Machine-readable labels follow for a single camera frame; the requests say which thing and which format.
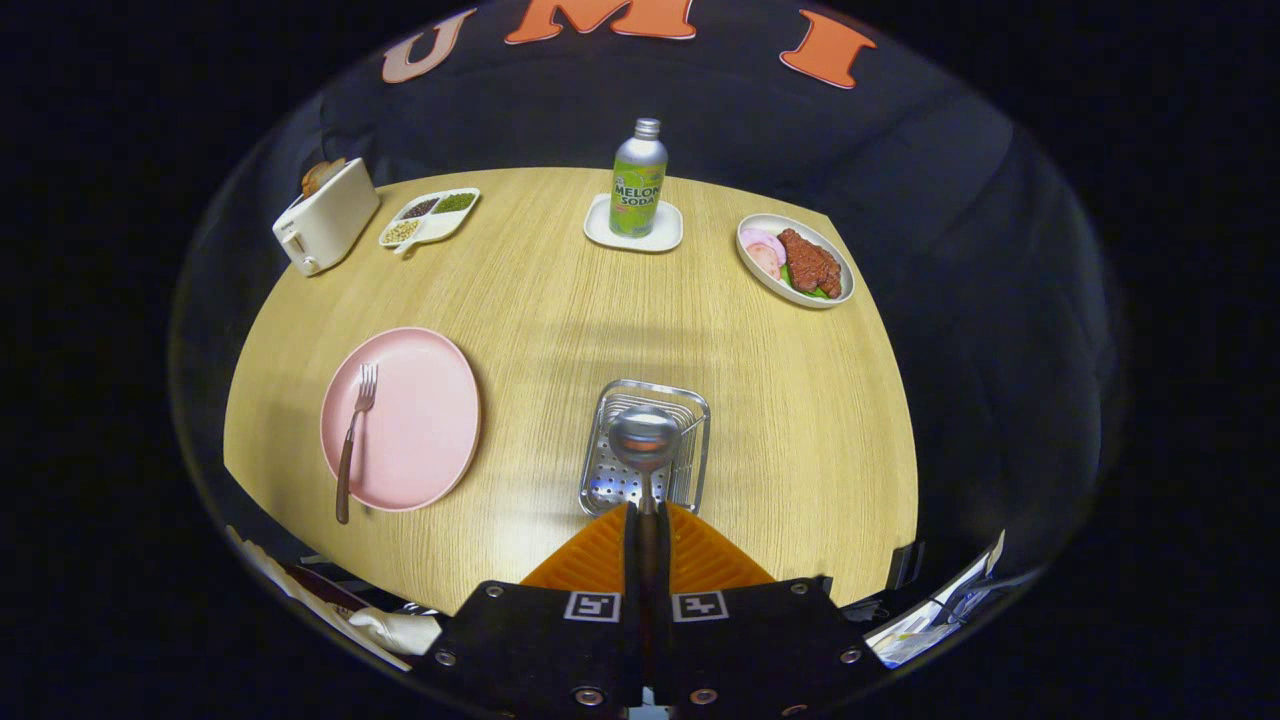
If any pink round plate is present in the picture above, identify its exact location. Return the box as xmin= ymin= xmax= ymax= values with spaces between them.
xmin=320 ymin=327 xmax=483 ymax=513

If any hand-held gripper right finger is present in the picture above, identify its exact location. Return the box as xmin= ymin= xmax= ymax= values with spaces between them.
xmin=655 ymin=502 xmax=891 ymax=716

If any white cloth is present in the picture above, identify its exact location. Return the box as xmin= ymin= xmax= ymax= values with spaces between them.
xmin=345 ymin=605 xmax=443 ymax=658

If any white divided dish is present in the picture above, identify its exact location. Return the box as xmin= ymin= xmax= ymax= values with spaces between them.
xmin=378 ymin=187 xmax=482 ymax=257

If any metal fork wooden handle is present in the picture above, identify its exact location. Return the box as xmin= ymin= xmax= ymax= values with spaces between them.
xmin=335 ymin=363 xmax=379 ymax=525

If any fried red meat cutlet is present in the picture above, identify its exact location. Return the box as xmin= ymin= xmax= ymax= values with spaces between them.
xmin=777 ymin=228 xmax=844 ymax=299

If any green soda bottle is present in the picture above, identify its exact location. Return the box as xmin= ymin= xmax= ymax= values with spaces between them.
xmin=609 ymin=118 xmax=669 ymax=239

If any white toaster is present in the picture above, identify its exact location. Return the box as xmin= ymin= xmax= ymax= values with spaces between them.
xmin=272 ymin=157 xmax=382 ymax=278

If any white square coaster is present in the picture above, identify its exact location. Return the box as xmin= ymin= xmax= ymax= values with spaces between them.
xmin=584 ymin=193 xmax=685 ymax=254

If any brown toast slice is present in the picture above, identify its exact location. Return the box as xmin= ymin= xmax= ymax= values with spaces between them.
xmin=301 ymin=157 xmax=347 ymax=198

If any black backdrop cloth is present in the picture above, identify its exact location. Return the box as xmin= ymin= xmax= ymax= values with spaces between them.
xmin=170 ymin=0 xmax=1126 ymax=641

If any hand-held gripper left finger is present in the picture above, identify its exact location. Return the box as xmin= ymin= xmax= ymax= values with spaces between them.
xmin=415 ymin=502 xmax=646 ymax=716

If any white and maroon fabric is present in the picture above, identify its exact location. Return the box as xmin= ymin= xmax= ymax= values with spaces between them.
xmin=228 ymin=525 xmax=413 ymax=673

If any white oval food plate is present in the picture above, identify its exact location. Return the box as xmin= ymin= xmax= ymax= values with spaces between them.
xmin=736 ymin=213 xmax=856 ymax=310

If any small black object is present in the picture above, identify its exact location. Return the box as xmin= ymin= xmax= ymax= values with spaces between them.
xmin=885 ymin=540 xmax=926 ymax=593

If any metal wire basket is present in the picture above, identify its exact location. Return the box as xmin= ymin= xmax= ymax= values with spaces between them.
xmin=579 ymin=379 xmax=712 ymax=518

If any metal spoon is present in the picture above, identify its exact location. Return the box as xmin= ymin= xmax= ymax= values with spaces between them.
xmin=608 ymin=405 xmax=683 ymax=521

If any green lettuce leaf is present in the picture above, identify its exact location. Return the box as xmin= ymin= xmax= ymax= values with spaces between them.
xmin=782 ymin=262 xmax=831 ymax=301

